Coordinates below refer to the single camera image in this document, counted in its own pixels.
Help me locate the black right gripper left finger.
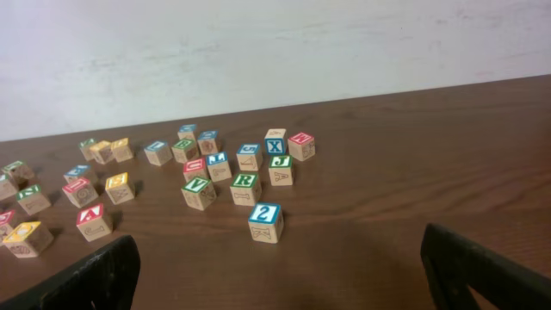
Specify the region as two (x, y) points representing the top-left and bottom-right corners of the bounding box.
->
(1, 235), (140, 310)

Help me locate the blue letter D block lower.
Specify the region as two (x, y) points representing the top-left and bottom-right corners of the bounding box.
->
(197, 130), (220, 155)

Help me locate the red letter A block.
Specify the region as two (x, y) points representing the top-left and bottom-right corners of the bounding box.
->
(76, 203), (113, 242)

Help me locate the blue letter I block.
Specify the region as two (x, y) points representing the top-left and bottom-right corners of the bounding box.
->
(206, 152), (232, 182)

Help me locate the blue letter D block upper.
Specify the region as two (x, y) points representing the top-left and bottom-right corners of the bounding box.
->
(177, 124), (197, 140)

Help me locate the red letter U block centre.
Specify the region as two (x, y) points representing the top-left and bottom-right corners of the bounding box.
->
(62, 177), (98, 208)

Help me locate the blue letter X block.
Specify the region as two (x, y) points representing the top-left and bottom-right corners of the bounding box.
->
(264, 128), (287, 156)

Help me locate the blue letter P block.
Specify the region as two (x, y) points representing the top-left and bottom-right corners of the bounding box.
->
(64, 164), (98, 183)

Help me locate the green letter V block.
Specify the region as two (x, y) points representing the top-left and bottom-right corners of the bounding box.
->
(181, 177), (217, 211)

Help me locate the yellow block centre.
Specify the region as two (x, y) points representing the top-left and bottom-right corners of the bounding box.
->
(105, 172), (135, 205)

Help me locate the green letter N block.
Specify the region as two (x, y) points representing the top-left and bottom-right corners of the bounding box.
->
(16, 184), (52, 215)

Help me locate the green letter T block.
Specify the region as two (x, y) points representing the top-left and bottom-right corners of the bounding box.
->
(2, 160), (34, 183)

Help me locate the green letter B block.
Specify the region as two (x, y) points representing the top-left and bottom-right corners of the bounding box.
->
(171, 139), (199, 164)

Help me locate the blue number 5 block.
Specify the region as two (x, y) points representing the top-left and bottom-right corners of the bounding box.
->
(237, 143), (263, 171)

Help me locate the yellow block top right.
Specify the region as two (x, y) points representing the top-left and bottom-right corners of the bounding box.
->
(111, 138), (133, 163)

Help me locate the yellow letter O block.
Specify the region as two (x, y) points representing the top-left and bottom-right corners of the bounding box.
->
(3, 221), (53, 258)

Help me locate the blue letter d block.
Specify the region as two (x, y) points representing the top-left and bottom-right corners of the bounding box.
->
(197, 130), (220, 155)
(177, 124), (197, 140)

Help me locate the green letter R block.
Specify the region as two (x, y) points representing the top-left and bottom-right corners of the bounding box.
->
(230, 173), (262, 207)

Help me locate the red letter U block right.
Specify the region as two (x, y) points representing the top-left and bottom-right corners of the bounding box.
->
(183, 158), (209, 182)

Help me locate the green letter J block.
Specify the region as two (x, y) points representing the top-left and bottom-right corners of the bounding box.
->
(269, 155), (294, 186)

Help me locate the blue number 2 block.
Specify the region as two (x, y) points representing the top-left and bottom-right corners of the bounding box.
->
(248, 202), (284, 244)

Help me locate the red number 3 block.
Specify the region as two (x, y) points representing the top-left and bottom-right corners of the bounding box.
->
(0, 210), (22, 242)

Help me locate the red letter M block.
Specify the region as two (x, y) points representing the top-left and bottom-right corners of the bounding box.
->
(288, 133), (316, 161)

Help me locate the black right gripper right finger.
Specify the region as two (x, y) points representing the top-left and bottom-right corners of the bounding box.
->
(420, 223), (550, 309)

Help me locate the green letter Z block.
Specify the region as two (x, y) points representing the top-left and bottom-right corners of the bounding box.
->
(78, 138), (96, 161)

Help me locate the blue letter L block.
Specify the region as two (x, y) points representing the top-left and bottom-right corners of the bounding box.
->
(144, 140), (173, 166)

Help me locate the yellow block top left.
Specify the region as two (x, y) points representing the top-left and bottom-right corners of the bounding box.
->
(90, 140), (115, 164)

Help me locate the red letter u block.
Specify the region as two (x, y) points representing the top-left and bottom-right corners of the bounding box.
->
(183, 158), (209, 182)
(62, 177), (98, 208)

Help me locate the green number 7 block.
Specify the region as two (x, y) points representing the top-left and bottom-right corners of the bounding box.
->
(0, 173), (19, 200)

